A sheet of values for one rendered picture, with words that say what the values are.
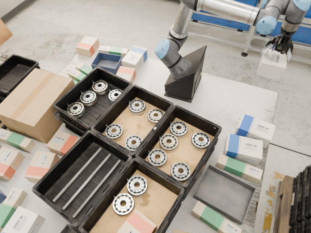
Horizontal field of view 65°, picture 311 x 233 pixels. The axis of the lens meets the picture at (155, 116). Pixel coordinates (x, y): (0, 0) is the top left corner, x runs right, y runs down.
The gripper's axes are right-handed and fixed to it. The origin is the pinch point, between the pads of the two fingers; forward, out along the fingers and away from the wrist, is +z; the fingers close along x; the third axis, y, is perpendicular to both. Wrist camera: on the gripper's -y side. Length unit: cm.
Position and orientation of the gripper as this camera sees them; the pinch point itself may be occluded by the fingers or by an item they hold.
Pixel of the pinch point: (274, 57)
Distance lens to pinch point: 152.5
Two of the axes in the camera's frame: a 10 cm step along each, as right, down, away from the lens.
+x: 9.2, 3.1, -2.5
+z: 0.2, 5.8, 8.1
